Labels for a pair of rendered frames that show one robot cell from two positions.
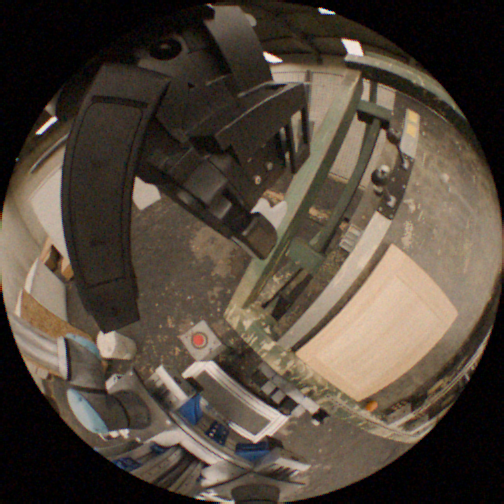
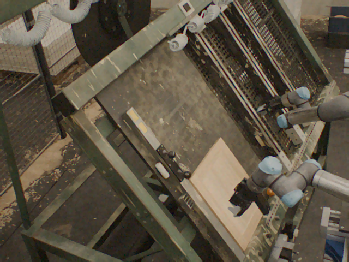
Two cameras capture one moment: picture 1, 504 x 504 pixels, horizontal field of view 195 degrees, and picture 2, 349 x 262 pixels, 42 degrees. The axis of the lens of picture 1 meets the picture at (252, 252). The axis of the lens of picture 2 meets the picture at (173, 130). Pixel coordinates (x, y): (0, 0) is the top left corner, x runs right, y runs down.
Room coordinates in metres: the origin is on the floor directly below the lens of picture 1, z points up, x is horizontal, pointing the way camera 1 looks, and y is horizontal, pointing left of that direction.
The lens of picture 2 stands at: (0.65, 1.23, 2.76)
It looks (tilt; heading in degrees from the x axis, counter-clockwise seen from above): 35 degrees down; 256
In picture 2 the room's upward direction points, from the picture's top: 7 degrees counter-clockwise
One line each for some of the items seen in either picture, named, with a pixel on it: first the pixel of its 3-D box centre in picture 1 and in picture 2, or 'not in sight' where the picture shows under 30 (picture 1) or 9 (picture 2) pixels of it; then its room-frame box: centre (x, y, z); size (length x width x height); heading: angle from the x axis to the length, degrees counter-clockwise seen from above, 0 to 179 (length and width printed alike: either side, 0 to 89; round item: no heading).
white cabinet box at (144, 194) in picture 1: (132, 164); not in sight; (2.94, 2.65, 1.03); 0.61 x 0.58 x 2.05; 50
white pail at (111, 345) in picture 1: (114, 344); not in sight; (-0.14, 1.36, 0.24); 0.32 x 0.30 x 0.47; 50
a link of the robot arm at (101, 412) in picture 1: (94, 410); not in sight; (-0.25, 0.37, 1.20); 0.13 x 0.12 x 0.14; 25
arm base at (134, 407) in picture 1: (123, 411); not in sight; (-0.26, 0.37, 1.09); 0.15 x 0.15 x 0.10
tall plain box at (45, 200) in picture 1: (76, 226); not in sight; (1.00, 2.51, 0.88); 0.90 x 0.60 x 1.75; 50
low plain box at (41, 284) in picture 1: (44, 298); not in sight; (-0.20, 3.57, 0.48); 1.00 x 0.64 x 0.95; 50
